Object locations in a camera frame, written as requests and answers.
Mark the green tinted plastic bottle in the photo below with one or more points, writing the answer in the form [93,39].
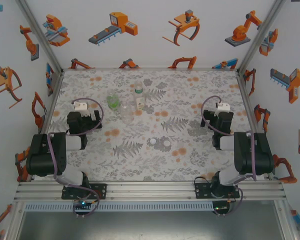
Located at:
[113,102]

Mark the clear unlabelled plastic bottle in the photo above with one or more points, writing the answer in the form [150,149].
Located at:
[127,115]

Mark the plain white bottle cap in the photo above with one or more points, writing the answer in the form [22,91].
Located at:
[167,143]

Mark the clear bottle with green label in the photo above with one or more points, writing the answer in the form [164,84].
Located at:
[140,102]

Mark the white cap with blue print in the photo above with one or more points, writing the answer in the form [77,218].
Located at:
[153,141]

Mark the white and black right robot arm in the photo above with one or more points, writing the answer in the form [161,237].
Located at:
[255,155]

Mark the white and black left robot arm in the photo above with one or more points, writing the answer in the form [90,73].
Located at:
[45,155]

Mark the floral patterned table cover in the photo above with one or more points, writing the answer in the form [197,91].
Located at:
[165,172]

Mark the small circuit board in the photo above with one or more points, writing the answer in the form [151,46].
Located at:
[220,208]
[82,203]

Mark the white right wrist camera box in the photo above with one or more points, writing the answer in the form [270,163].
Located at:
[223,107]

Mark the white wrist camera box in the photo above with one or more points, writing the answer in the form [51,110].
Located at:
[80,107]
[223,107]

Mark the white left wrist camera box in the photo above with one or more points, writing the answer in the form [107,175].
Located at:
[80,107]

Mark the aluminium side frame rail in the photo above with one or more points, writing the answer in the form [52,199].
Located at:
[247,100]
[48,112]

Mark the aluminium frame post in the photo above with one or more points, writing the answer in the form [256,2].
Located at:
[40,35]
[262,32]

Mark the aluminium front frame rail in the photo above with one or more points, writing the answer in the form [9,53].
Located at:
[150,191]

